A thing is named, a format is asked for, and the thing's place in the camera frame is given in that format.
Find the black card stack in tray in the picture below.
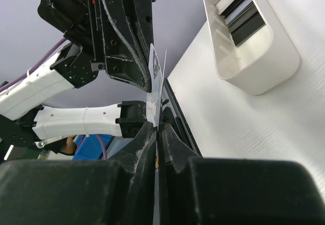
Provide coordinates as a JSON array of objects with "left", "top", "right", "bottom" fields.
[{"left": 215, "top": 0, "right": 265, "bottom": 46}]

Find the blue bin in background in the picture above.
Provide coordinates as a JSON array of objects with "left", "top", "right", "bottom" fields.
[{"left": 72, "top": 135, "right": 103, "bottom": 160}]

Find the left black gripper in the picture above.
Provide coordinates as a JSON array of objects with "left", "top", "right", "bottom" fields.
[{"left": 38, "top": 0, "right": 154, "bottom": 92}]

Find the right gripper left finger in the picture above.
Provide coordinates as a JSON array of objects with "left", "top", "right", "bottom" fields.
[{"left": 1, "top": 122, "right": 156, "bottom": 224}]

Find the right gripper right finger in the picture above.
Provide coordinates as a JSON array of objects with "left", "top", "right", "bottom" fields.
[{"left": 158, "top": 124, "right": 324, "bottom": 224}]

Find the white oblong tray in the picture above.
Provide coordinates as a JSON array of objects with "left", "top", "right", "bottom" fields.
[{"left": 203, "top": 0, "right": 300, "bottom": 95}]

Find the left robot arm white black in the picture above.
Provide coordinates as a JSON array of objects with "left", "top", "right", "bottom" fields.
[{"left": 1, "top": 0, "right": 160, "bottom": 148}]

